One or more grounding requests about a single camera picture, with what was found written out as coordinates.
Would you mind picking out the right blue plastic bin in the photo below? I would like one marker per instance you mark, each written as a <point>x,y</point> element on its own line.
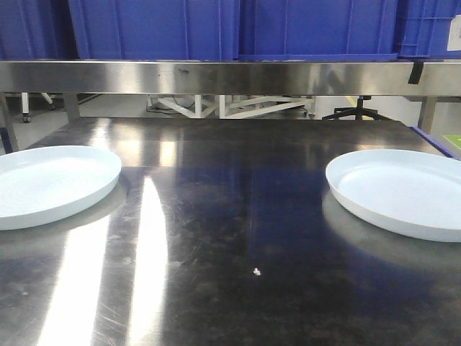
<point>317,30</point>

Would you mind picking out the white metal frame cart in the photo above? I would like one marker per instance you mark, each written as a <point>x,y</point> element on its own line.
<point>228,107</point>

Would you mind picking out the left blue plastic bin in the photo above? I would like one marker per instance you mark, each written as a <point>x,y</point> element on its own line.
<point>34,30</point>

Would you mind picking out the blue plastic bin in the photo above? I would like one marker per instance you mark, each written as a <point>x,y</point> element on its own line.
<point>34,30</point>
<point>317,30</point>
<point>156,30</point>

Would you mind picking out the stainless steel shelf rail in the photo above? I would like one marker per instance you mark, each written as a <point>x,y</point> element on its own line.
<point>439,78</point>

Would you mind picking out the far right blue crate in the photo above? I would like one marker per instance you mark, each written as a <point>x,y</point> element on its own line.
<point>428,29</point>

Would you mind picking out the middle blue plastic bin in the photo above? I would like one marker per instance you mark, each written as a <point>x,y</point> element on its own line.
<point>156,30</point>

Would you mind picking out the left steel shelf leg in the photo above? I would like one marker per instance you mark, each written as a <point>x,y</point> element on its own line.
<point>71,104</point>

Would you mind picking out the white caster cart leg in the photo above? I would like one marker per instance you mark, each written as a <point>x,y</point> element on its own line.
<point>25,105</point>

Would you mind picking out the black office chair base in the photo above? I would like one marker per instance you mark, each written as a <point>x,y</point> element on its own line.
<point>359,111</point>

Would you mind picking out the steel shelf leg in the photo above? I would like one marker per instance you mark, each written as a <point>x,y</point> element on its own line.
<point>71,104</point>
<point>426,115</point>

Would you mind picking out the right steel shelf leg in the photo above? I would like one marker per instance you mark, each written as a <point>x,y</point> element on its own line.
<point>426,115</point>

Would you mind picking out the light blue plate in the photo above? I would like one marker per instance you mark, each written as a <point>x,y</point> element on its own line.
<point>44,185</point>
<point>410,193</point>

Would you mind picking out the black tape strip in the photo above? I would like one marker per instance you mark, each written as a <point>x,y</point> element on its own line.
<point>416,73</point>

